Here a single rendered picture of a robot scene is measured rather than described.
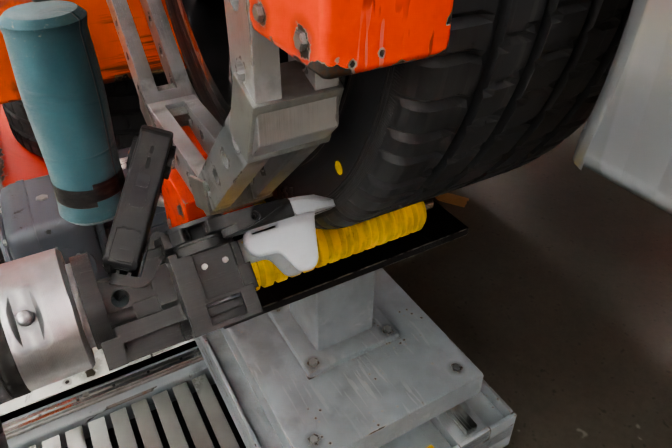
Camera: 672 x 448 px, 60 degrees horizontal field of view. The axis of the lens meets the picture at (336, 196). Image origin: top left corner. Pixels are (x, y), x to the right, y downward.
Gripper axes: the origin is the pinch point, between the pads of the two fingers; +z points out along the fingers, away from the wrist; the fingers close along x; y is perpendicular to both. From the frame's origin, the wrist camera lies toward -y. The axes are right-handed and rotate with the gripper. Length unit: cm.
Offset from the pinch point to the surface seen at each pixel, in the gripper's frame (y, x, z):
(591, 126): 3.7, 22.9, 7.5
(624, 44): 0.6, 26.7, 7.5
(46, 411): 12, -67, -32
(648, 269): 33, -58, 98
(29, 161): -39, -91, -23
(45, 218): -16, -49, -22
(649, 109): 4.1, 26.5, 7.4
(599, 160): 5.6, 22.5, 7.5
